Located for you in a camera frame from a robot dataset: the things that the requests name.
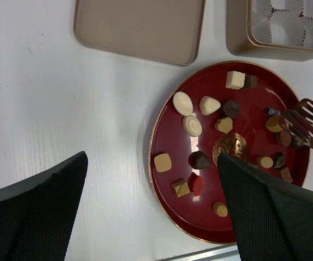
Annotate brown marbled block chocolate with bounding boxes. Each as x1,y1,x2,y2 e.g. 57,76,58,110
277,166,293,183

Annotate striped black white chocolate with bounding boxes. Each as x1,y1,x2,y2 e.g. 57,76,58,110
265,107,281,116

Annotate gold square tin box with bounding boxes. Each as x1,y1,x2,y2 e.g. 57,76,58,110
226,0,313,61

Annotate tan fluted round chocolate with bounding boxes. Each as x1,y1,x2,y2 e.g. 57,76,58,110
256,156,273,169

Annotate white cube chocolate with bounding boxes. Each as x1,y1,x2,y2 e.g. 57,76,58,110
226,71,246,90

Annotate dark small chocolate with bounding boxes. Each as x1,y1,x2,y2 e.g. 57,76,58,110
273,152,286,169

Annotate red round tray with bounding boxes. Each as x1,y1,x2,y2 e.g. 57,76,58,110
148,61,310,244

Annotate white swirl oval chocolate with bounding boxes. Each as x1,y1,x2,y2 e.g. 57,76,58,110
182,115,202,137

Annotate white triangular chocolate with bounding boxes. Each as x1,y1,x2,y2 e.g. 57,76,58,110
199,96,221,116

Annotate dark fluted round chocolate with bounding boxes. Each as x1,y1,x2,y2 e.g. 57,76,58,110
222,100,240,118

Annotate brown oval chocolate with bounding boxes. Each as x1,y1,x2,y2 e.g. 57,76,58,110
274,130,292,147

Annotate ridged gold round chocolate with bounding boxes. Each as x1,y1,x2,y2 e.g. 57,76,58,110
265,115,283,133

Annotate metal serving tongs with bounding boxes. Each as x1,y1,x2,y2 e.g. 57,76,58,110
278,98,313,149

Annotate tan square chocolate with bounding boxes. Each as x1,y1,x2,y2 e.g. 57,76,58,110
154,153,172,173

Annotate red lips chocolate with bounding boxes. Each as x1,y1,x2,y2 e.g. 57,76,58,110
188,172,205,196

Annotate gold leaf square chocolate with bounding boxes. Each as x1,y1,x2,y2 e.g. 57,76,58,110
172,179,190,197

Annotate gold swirl round chocolate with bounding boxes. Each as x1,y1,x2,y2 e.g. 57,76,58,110
212,202,228,218

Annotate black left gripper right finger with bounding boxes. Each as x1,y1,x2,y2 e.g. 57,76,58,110
217,153,313,260

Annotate gold square tin lid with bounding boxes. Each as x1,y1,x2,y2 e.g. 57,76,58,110
73,1,205,66

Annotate dark faceted chocolate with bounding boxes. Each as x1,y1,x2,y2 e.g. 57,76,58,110
290,136,304,149

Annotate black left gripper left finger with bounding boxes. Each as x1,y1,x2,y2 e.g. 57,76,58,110
0,151,88,260

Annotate aluminium front rail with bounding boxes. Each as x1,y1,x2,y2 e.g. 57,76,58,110
160,244,241,261

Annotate dark strawberry chocolate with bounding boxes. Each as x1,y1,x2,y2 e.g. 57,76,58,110
189,151,211,170

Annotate tan shell chocolate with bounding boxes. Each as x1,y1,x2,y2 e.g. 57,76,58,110
214,117,233,134

